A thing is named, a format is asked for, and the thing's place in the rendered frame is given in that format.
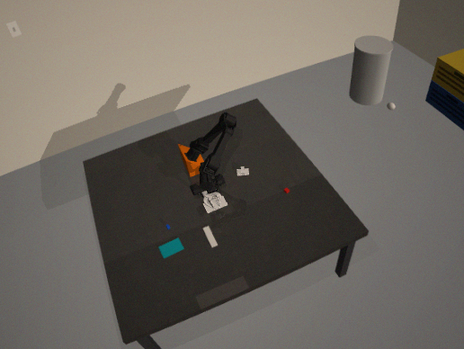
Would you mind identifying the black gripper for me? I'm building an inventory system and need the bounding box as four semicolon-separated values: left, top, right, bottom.
190;174;225;197

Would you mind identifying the teal flat plate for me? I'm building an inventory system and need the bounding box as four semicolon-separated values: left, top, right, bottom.
158;237;184;258

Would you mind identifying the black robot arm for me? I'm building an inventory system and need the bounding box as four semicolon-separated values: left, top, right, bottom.
184;112;236;194

